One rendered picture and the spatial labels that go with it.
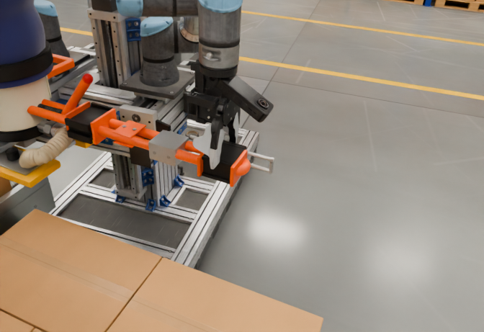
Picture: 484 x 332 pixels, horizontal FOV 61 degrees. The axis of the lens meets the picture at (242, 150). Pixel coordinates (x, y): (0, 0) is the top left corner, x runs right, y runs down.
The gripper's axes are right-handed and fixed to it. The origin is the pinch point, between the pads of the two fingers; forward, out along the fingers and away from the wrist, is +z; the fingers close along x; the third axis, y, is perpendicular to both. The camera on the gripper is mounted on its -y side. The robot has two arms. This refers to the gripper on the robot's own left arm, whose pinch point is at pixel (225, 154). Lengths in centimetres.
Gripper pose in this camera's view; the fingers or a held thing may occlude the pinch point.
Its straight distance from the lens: 88.0
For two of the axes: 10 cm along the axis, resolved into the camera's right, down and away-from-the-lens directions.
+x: -3.9, 4.9, -7.8
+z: -0.5, 8.3, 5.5
